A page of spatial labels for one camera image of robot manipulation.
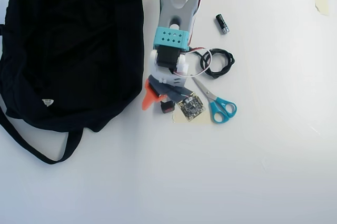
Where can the bare camera circuit board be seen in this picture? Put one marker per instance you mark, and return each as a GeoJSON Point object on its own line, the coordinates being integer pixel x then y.
{"type": "Point", "coordinates": [190, 106]}

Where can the small black flashlight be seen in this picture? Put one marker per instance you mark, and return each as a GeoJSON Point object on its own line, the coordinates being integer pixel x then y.
{"type": "Point", "coordinates": [221, 22]}

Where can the white teal grey robot arm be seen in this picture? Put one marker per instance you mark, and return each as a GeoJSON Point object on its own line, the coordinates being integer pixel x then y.
{"type": "Point", "coordinates": [171, 37]}

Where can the beige masking tape strip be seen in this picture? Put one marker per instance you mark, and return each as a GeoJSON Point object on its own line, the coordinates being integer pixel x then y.
{"type": "Point", "coordinates": [204, 119]}
{"type": "Point", "coordinates": [321, 0]}

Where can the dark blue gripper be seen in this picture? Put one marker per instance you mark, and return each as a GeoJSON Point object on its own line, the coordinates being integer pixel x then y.
{"type": "Point", "coordinates": [149, 98]}

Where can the black fabric bag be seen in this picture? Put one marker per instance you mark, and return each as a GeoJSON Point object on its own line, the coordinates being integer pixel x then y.
{"type": "Point", "coordinates": [65, 50]}

